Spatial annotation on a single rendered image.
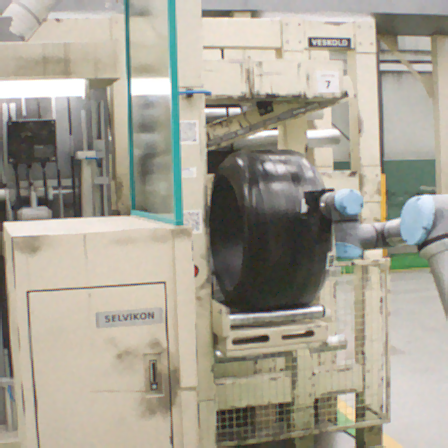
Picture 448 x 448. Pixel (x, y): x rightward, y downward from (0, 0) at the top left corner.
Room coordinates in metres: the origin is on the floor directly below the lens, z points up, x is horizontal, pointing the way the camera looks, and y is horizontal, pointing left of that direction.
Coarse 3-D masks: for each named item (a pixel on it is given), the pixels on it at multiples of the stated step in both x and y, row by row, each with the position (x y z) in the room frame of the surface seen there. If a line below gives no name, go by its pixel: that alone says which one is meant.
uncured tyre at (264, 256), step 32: (224, 160) 2.88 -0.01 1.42; (256, 160) 2.73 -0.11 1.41; (288, 160) 2.75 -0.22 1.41; (224, 192) 3.07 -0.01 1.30; (256, 192) 2.63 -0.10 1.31; (288, 192) 2.65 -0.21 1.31; (224, 224) 3.11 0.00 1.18; (256, 224) 2.61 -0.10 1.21; (288, 224) 2.61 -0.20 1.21; (224, 256) 3.08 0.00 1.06; (256, 256) 2.61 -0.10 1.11; (288, 256) 2.61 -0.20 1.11; (320, 256) 2.65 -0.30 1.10; (224, 288) 2.87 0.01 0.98; (256, 288) 2.65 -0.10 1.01; (288, 288) 2.67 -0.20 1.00; (320, 288) 2.73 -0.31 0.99
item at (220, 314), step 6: (216, 306) 2.68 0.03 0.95; (222, 306) 2.66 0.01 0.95; (216, 312) 2.68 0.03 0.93; (222, 312) 2.63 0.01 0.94; (228, 312) 2.63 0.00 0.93; (216, 318) 2.68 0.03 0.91; (222, 318) 2.63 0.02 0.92; (228, 318) 2.63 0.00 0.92; (216, 324) 2.69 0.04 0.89; (222, 324) 2.63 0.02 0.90; (228, 324) 2.63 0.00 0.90; (216, 330) 2.69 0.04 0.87; (222, 330) 2.63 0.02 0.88; (228, 330) 2.63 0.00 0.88; (222, 336) 2.63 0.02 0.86; (228, 336) 2.63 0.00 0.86
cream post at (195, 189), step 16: (176, 0) 2.71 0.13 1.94; (192, 0) 2.73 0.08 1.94; (192, 16) 2.73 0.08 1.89; (192, 32) 2.73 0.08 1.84; (192, 48) 2.73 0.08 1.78; (192, 64) 2.73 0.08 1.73; (192, 80) 2.73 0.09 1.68; (192, 112) 2.72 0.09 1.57; (192, 144) 2.72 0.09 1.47; (192, 160) 2.72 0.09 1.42; (192, 192) 2.72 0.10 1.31; (192, 208) 2.72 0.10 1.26; (208, 208) 2.74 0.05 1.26; (208, 224) 2.74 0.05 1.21; (208, 240) 2.74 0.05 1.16; (208, 256) 2.74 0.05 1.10; (208, 272) 2.73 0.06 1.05; (208, 288) 2.73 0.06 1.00; (208, 304) 2.73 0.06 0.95; (208, 320) 2.73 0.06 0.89; (208, 336) 2.73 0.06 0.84; (208, 352) 2.73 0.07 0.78; (208, 368) 2.73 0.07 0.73; (208, 384) 2.73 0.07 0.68; (208, 400) 2.73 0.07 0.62; (208, 416) 2.73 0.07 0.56; (208, 432) 2.73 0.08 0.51
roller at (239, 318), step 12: (240, 312) 2.70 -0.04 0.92; (252, 312) 2.71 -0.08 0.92; (264, 312) 2.71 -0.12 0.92; (276, 312) 2.72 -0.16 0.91; (288, 312) 2.73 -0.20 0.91; (300, 312) 2.74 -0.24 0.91; (312, 312) 2.75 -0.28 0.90; (324, 312) 2.77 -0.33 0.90; (240, 324) 2.69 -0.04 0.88; (252, 324) 2.71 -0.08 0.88
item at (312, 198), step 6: (306, 192) 2.52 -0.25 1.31; (312, 192) 2.49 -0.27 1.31; (318, 192) 2.50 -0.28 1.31; (324, 192) 2.43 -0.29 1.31; (306, 198) 2.52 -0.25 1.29; (312, 198) 2.48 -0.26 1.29; (318, 198) 2.47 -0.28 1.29; (306, 204) 2.52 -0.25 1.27; (312, 204) 2.48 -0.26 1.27; (318, 204) 2.43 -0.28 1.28; (312, 210) 2.48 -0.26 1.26; (318, 210) 2.43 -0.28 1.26; (312, 216) 2.49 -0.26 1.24; (324, 216) 2.43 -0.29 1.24
